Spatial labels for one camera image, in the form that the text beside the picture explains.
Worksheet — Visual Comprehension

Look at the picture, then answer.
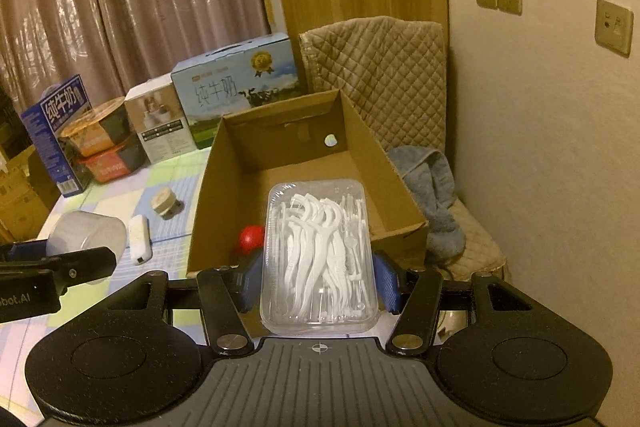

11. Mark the clear box of floss picks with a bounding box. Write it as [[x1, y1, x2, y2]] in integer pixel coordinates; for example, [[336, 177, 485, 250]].
[[260, 179, 383, 337]]

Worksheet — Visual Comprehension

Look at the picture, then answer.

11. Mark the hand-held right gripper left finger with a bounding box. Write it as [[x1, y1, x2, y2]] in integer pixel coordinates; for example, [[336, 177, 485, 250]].
[[107, 252, 263, 358]]

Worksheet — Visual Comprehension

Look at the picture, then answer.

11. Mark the brown cardboard box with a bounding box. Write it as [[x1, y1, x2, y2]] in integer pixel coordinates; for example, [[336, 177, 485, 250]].
[[186, 89, 430, 280]]

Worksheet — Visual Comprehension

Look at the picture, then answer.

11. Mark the white rectangular device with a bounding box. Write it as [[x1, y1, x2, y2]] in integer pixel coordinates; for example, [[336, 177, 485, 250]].
[[128, 215, 152, 265]]

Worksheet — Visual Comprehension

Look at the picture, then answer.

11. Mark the orange-lid instant noodle bowl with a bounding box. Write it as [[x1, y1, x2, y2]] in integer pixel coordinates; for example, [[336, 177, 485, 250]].
[[75, 134, 148, 184]]

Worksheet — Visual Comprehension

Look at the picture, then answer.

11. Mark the quilted beige chair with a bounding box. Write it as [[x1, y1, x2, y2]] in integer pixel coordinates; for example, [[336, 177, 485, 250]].
[[299, 16, 511, 280]]

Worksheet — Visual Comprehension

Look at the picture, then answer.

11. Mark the blue towel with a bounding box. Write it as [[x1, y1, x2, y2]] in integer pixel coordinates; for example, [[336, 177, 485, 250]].
[[387, 146, 467, 265]]

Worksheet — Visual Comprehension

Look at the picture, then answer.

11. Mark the dark blue milk carton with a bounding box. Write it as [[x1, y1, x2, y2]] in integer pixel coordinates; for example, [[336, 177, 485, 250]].
[[21, 74, 93, 198]]

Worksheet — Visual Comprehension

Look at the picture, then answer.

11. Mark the light blue milk box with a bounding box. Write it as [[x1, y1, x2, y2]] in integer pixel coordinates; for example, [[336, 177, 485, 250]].
[[170, 33, 303, 150]]

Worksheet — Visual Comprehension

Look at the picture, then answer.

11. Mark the translucent white plastic case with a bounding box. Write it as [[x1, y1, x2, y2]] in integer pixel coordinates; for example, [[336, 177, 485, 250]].
[[47, 212, 128, 284]]

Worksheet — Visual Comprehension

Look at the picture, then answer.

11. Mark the brown cardboard carton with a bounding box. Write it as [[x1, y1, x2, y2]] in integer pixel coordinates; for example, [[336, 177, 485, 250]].
[[0, 142, 56, 243]]

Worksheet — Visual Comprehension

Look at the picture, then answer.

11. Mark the plaid bed sheet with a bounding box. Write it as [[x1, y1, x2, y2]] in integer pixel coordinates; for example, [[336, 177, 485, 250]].
[[0, 147, 216, 427]]

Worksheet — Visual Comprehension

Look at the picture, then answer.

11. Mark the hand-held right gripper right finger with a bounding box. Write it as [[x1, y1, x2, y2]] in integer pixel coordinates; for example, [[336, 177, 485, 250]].
[[372, 249, 533, 355]]

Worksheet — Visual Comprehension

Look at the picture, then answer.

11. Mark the red round object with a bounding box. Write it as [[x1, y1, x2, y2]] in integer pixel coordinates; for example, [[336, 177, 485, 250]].
[[235, 224, 266, 258]]

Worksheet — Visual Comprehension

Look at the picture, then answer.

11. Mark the yellow-lid instant noodle bowl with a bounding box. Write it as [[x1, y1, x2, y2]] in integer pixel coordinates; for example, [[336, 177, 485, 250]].
[[59, 97, 132, 158]]

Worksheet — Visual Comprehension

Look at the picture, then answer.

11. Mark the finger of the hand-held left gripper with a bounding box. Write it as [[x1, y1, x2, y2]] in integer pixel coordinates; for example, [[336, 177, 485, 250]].
[[47, 247, 118, 295], [0, 243, 51, 263]]

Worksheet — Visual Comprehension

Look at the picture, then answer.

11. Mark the white and beige product box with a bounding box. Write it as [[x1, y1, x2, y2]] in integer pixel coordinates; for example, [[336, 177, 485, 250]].
[[124, 76, 193, 165]]

